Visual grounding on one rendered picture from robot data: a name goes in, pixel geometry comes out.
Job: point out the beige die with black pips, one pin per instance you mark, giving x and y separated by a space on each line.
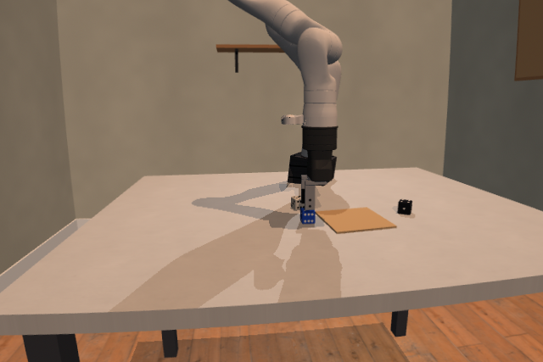
296 203

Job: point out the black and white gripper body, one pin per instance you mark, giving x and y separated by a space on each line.
319 137

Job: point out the blue die with white pips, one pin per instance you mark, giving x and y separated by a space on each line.
307 216

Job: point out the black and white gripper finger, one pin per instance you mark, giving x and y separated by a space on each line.
303 179
310 193

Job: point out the orange square mat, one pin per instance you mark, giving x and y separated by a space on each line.
353 220

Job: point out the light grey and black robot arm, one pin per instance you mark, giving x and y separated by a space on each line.
317 49

